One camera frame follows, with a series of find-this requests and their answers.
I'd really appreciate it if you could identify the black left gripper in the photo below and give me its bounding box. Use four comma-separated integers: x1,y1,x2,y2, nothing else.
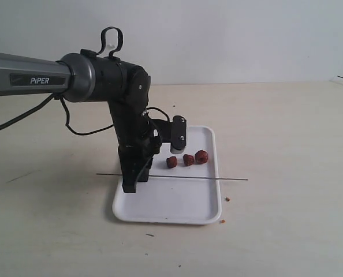
116,111,171,193

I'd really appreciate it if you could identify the red jujube piece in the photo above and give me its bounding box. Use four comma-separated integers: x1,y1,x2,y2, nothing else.
195,149,209,164
166,156,178,169
182,154,195,167

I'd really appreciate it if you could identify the thin metal skewer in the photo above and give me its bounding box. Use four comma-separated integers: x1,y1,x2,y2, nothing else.
95,173,249,181

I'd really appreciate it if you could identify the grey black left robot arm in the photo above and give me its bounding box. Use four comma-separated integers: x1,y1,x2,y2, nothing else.
0,50,170,193

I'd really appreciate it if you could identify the white rectangular plastic tray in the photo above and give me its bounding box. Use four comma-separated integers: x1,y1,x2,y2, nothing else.
112,126,222,225

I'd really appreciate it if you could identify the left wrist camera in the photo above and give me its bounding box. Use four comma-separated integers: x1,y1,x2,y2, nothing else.
170,115,187,154

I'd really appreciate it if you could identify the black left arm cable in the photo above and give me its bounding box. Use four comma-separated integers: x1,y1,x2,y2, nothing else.
0,27,172,137

